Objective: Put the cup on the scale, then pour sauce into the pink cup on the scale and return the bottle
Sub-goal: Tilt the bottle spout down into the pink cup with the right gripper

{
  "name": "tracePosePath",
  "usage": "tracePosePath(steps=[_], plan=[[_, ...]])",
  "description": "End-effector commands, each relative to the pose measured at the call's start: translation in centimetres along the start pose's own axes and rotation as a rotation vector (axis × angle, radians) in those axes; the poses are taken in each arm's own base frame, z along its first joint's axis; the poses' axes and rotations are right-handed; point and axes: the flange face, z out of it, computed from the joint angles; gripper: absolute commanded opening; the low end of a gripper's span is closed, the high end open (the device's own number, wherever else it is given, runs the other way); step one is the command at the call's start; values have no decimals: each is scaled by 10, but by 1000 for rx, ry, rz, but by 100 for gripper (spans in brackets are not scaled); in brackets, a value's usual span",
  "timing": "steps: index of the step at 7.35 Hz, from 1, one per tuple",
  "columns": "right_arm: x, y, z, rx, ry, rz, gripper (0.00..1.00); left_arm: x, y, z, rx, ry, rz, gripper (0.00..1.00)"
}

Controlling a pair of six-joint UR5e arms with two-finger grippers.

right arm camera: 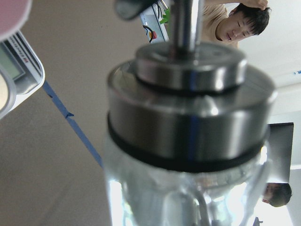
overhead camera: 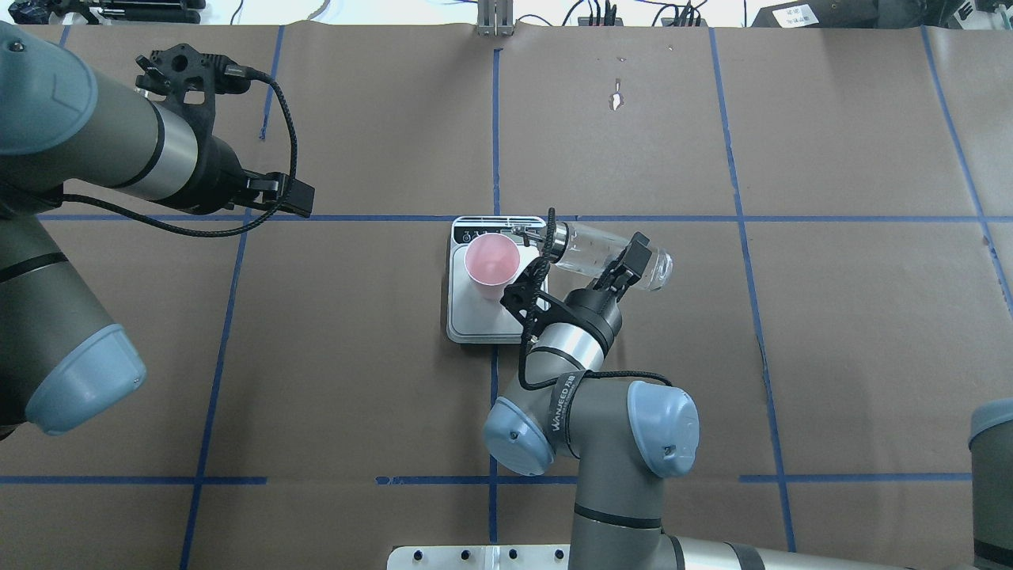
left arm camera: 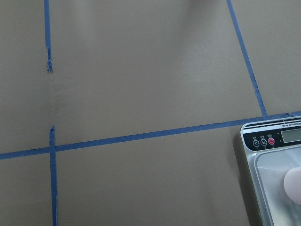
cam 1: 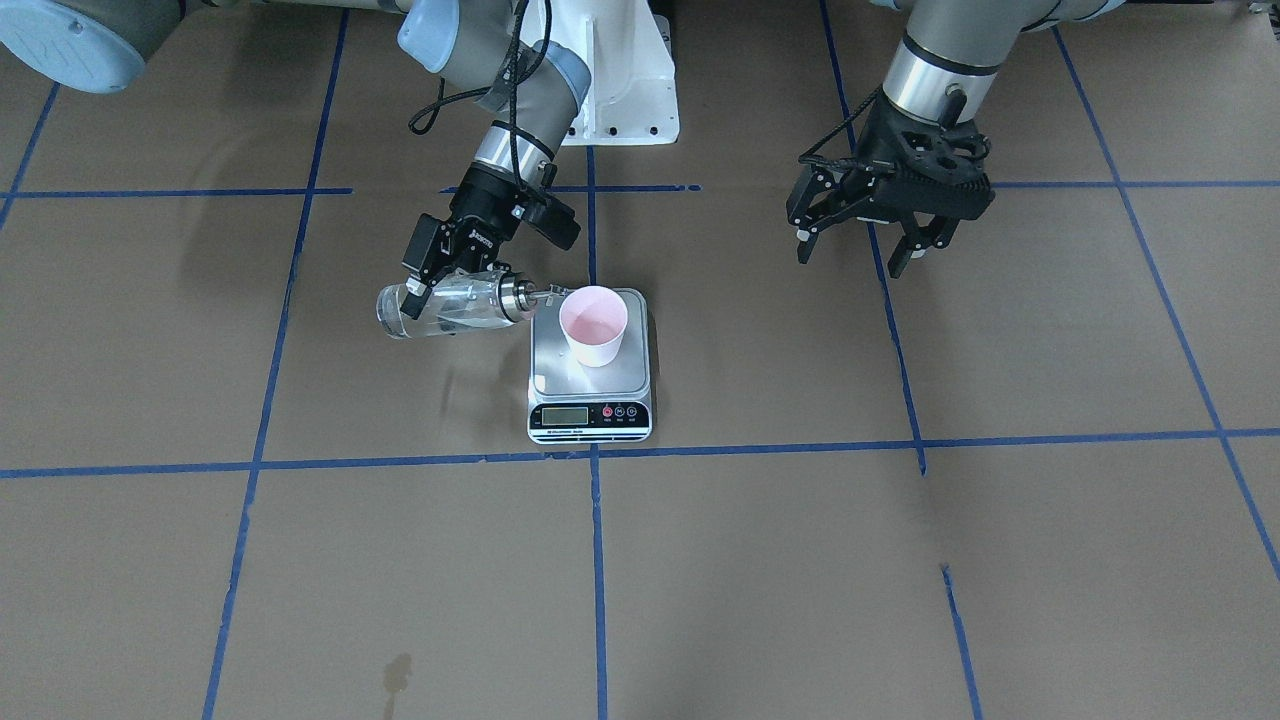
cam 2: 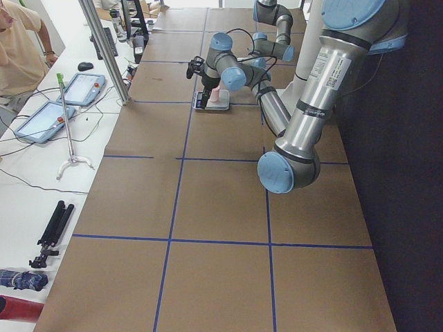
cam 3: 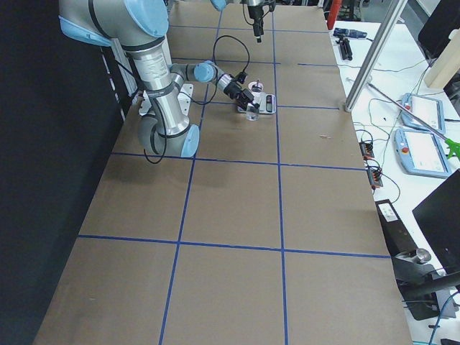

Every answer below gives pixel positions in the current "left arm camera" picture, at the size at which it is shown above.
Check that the pink plastic cup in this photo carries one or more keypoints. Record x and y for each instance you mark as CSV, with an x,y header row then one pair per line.
x,y
292,185

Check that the digital kitchen scale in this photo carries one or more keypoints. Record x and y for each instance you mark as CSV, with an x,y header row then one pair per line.
x,y
269,150

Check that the brown paper table cover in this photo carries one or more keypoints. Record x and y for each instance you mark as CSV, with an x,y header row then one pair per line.
x,y
128,112

